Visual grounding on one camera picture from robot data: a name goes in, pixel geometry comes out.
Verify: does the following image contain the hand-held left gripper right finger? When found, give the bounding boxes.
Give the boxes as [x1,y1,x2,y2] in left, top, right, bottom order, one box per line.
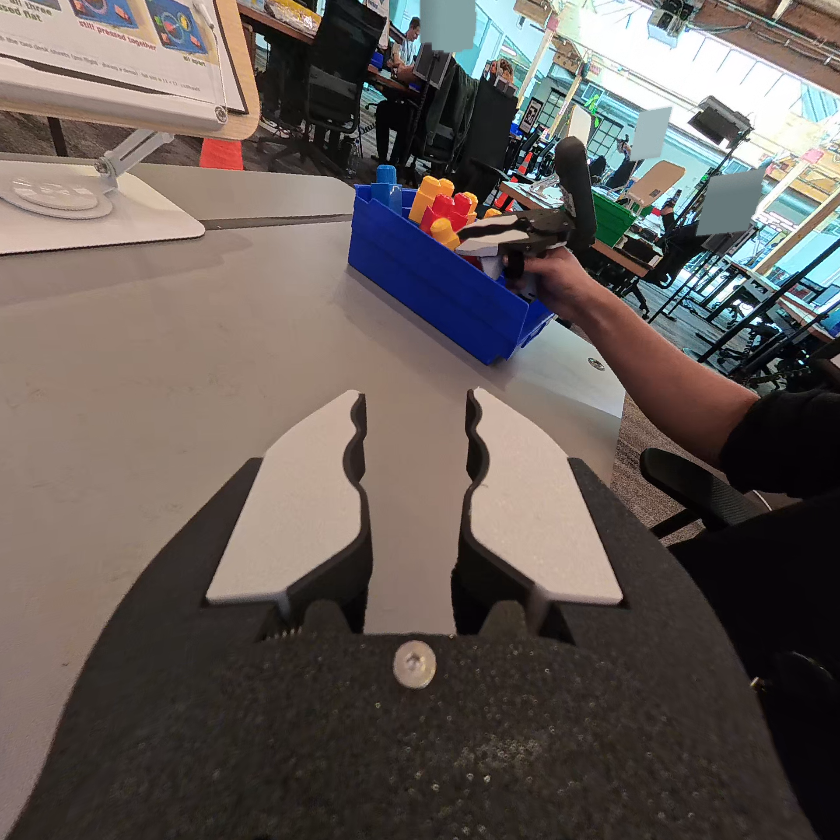
[451,387,624,634]

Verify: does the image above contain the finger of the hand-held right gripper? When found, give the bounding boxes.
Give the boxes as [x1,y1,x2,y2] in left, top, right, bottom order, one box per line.
[458,210,560,242]
[454,236,527,278]

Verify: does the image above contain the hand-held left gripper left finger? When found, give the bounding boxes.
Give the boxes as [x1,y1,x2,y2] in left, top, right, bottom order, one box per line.
[204,388,374,634]

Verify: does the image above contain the red mega block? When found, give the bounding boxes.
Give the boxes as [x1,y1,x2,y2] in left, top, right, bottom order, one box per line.
[420,192,479,235]

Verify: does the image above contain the blue plastic bin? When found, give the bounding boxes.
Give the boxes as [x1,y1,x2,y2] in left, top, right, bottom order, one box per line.
[346,182,557,366]

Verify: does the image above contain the person's right forearm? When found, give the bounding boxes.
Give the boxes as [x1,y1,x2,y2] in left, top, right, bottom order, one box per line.
[577,289,840,500]

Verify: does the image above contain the person's right hand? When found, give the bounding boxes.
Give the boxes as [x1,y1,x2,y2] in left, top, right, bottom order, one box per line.
[508,246,614,326]

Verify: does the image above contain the green plastic bin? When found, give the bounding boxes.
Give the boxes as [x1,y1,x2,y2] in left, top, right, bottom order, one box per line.
[591,189,641,247]

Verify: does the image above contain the ceiling projector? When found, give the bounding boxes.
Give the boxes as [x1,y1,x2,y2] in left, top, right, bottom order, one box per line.
[646,0,697,37]

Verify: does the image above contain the person's torso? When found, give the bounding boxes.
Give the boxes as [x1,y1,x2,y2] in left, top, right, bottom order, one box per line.
[669,492,840,840]

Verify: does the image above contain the orange traffic cone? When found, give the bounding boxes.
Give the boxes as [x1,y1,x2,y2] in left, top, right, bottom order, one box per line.
[199,138,245,172]

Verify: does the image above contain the instruction sheet on white stand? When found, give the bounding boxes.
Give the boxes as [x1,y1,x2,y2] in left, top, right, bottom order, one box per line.
[0,0,260,256]

